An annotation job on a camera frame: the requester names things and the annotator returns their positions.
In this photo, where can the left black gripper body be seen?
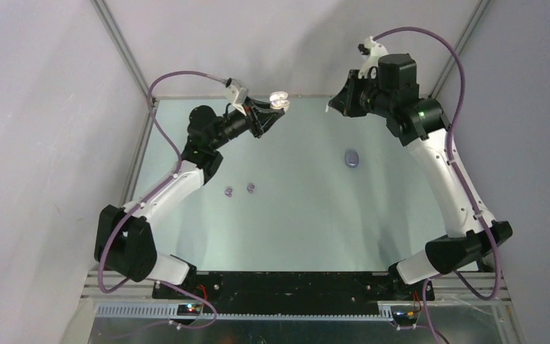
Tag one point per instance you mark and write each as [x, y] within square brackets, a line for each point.
[235, 122]

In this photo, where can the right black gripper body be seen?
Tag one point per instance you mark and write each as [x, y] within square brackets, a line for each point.
[365, 97]

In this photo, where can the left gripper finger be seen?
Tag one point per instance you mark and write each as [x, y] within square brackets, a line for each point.
[258, 105]
[266, 119]

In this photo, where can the white earbud charging case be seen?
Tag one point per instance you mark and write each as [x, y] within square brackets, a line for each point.
[279, 100]

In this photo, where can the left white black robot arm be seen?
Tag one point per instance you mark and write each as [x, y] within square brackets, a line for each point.
[125, 240]

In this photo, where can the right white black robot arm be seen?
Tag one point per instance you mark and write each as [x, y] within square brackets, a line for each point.
[471, 230]

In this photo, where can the purple charging case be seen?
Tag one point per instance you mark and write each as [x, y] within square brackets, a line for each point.
[351, 158]

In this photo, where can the purple earbud right one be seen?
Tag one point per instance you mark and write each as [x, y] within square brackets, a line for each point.
[251, 188]

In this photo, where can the left circuit board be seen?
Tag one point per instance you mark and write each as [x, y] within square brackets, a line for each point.
[189, 310]

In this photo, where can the circuit board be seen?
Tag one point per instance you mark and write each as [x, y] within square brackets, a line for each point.
[405, 316]
[189, 310]

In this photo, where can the right circuit board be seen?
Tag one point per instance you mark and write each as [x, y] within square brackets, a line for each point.
[405, 316]

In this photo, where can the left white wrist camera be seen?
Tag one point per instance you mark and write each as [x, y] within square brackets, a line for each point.
[236, 94]

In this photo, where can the white slotted cable duct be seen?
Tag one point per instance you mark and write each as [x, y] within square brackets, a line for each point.
[168, 311]

